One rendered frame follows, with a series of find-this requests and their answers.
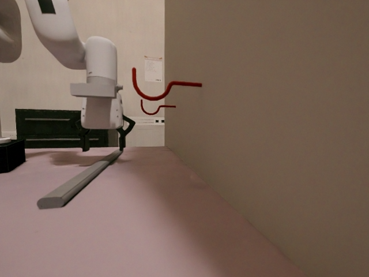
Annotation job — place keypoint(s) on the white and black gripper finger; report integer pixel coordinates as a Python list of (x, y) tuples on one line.
[(83, 133), (123, 133)]

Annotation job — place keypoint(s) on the brown wall panel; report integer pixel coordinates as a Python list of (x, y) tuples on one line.
[(280, 126)]

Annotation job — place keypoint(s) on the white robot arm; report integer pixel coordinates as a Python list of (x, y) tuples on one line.
[(54, 26)]

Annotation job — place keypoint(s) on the red rounded hook tip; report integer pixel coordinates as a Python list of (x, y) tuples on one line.
[(134, 73)]

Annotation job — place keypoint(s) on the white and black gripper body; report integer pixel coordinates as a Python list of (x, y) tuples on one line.
[(102, 113)]

